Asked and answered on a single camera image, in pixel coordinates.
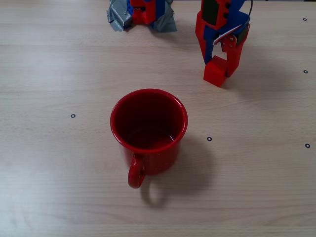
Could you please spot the red cube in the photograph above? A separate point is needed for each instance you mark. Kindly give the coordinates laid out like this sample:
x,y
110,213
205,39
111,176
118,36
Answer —
x,y
213,72

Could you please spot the blue red gripper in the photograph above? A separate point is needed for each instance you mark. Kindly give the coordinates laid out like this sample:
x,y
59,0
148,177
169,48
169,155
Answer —
x,y
214,42

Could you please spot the red enamel mug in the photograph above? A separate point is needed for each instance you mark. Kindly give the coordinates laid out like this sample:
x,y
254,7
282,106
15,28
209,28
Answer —
x,y
148,160

